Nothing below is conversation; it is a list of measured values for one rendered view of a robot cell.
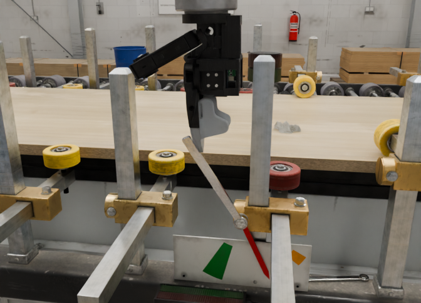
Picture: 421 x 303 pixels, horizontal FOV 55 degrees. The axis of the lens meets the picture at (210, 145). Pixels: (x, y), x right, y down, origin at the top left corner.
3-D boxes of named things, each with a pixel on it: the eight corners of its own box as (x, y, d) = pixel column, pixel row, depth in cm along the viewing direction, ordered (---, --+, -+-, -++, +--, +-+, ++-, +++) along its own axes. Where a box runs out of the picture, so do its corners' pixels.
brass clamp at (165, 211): (171, 229, 76) (171, 205, 75) (103, 224, 78) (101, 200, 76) (178, 214, 82) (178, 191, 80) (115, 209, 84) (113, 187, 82)
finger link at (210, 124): (228, 158, 62) (227, 99, 59) (190, 158, 63) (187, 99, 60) (230, 152, 65) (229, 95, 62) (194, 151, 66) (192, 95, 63)
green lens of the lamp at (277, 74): (280, 82, 70) (282, 70, 69) (246, 82, 70) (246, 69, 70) (280, 77, 75) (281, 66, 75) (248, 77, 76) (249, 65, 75)
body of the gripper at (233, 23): (239, 101, 58) (239, 13, 54) (180, 100, 59) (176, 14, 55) (242, 91, 65) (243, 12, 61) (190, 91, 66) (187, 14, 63)
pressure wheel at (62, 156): (89, 193, 96) (84, 148, 92) (55, 203, 91) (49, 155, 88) (76, 183, 102) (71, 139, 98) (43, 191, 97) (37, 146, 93)
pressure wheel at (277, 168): (297, 226, 81) (302, 173, 78) (258, 223, 82) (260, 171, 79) (296, 208, 89) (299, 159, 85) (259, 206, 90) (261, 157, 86)
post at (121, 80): (141, 301, 84) (127, 69, 69) (126, 299, 85) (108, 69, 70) (146, 290, 87) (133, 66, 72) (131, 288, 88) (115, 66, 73)
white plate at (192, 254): (307, 292, 76) (312, 246, 73) (173, 280, 80) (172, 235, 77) (307, 290, 77) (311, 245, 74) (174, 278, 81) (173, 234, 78)
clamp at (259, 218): (307, 236, 73) (309, 211, 72) (232, 230, 75) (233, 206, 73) (304, 221, 78) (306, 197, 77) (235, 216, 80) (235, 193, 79)
